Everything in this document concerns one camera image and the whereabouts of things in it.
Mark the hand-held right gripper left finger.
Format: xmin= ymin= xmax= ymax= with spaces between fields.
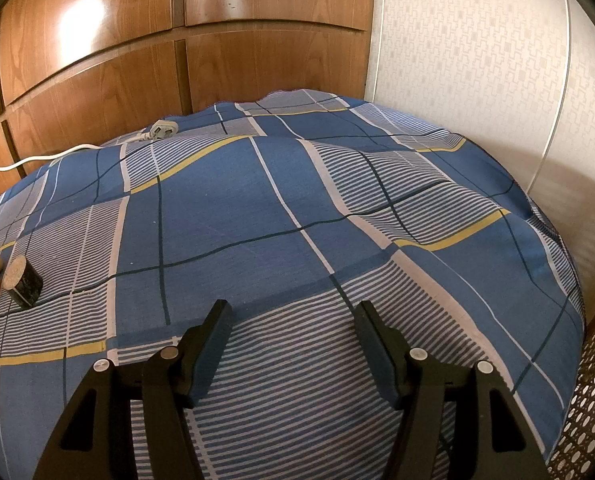
xmin=32 ymin=300 xmax=234 ymax=480

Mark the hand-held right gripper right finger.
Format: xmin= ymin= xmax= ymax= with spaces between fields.
xmin=353 ymin=301 xmax=561 ymax=480

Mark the short round wood log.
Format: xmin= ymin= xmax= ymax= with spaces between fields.
xmin=2 ymin=256 xmax=44 ymax=309

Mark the blue plaid blanket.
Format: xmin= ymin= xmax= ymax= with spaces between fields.
xmin=0 ymin=89 xmax=585 ymax=480

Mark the white power cable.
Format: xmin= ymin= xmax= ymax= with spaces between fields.
xmin=0 ymin=120 xmax=180 ymax=196

